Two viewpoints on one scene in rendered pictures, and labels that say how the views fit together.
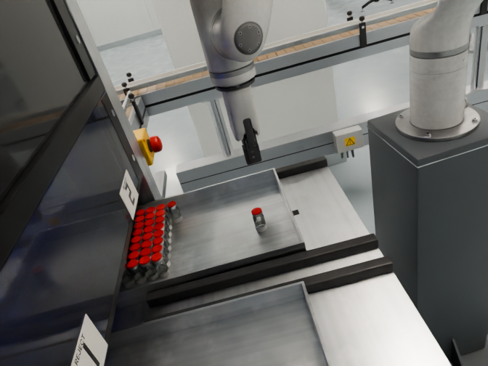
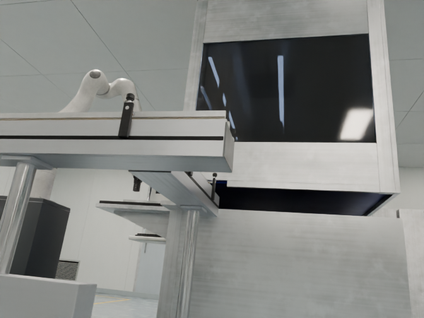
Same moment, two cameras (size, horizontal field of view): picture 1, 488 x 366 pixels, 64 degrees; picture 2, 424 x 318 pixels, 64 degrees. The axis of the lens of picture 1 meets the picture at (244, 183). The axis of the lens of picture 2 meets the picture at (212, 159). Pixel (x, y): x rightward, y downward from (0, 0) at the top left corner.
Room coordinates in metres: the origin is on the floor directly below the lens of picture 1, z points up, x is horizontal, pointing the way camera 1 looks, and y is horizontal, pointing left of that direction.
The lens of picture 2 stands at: (2.35, 0.70, 0.60)
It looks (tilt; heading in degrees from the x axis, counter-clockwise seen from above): 19 degrees up; 192
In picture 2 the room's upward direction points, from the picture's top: 5 degrees clockwise
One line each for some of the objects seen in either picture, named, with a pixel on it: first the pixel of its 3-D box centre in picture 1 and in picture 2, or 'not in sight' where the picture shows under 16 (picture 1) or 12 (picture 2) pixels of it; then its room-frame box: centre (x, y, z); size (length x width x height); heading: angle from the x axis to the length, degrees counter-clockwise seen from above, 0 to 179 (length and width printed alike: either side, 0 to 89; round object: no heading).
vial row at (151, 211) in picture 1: (152, 241); not in sight; (0.63, 0.21, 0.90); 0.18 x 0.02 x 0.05; 179
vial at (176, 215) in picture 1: (174, 212); not in sight; (0.70, 0.16, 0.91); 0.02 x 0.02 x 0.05
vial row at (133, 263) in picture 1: (141, 244); not in sight; (0.63, 0.23, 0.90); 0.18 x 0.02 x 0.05; 179
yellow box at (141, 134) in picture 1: (135, 149); not in sight; (0.88, 0.23, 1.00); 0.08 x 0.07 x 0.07; 88
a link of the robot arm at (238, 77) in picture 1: (232, 72); not in sight; (0.71, -0.04, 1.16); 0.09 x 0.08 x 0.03; 2
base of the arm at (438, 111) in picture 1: (436, 88); (40, 184); (0.84, -0.50, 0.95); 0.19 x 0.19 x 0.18
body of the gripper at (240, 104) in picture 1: (240, 104); not in sight; (0.71, -0.03, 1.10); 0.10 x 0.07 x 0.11; 2
